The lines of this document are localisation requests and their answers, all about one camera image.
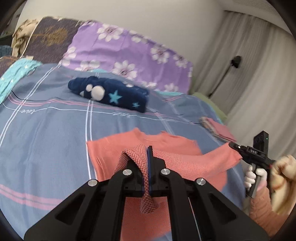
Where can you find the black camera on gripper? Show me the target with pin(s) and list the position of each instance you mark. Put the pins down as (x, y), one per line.
(260, 144)

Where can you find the green pillow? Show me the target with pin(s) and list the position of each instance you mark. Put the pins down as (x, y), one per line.
(218, 111)

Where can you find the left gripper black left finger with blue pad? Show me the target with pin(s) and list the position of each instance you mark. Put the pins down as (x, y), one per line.
(94, 211)

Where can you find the salmon pink bear sweater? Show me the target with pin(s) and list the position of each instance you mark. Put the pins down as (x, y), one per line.
(148, 218)

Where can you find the beige crumpled garment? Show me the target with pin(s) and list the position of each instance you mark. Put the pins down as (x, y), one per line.
(21, 37)

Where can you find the navy star fleece blanket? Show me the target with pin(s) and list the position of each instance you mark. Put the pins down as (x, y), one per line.
(111, 91)

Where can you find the peach quilted jacket forearm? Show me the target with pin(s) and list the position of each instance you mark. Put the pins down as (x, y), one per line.
(260, 211)

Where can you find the white pleated curtain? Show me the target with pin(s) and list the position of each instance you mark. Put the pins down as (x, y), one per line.
(248, 70)

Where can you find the dark deer print sheet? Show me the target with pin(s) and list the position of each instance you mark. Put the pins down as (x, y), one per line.
(5, 63)

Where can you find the white gloved right hand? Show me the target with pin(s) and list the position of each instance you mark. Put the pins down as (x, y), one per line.
(250, 176)

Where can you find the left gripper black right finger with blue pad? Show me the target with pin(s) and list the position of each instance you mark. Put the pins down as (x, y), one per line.
(197, 210)

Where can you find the cream fleece blanket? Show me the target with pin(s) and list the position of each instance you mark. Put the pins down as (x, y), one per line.
(282, 185)

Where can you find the turquoise star cloth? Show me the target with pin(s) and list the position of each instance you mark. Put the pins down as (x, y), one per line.
(21, 68)

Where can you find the dark tree print pillow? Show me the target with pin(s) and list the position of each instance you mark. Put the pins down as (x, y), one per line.
(50, 38)

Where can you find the folded clothes stack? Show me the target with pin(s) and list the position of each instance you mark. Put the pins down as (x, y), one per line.
(218, 130)

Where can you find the purple floral pillow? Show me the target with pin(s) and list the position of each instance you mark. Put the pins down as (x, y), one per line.
(128, 54)

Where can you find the blue plaid bed cover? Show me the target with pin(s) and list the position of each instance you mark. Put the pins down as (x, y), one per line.
(45, 128)

